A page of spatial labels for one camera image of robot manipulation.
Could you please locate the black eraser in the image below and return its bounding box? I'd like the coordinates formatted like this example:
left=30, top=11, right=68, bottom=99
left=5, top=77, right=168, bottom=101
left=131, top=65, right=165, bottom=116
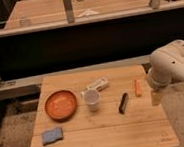
left=118, top=93, right=129, bottom=114

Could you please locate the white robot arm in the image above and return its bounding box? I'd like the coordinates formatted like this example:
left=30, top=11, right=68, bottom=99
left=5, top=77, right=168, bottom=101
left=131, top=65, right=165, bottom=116
left=146, top=39, right=184, bottom=107

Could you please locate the white ceramic cup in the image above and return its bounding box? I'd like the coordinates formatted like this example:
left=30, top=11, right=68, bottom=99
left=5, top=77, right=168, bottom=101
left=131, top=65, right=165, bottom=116
left=82, top=89, right=101, bottom=112

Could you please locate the orange plate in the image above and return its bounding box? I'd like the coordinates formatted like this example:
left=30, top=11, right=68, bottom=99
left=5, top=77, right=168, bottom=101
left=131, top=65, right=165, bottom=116
left=44, top=90, right=77, bottom=122

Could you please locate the white crumpled paper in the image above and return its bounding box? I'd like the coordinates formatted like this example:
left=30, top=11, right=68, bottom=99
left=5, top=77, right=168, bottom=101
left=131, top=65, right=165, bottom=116
left=77, top=9, right=99, bottom=17

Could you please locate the blue sponge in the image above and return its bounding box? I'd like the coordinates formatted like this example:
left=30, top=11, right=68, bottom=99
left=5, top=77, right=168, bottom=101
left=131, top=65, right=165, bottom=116
left=41, top=127, right=63, bottom=145

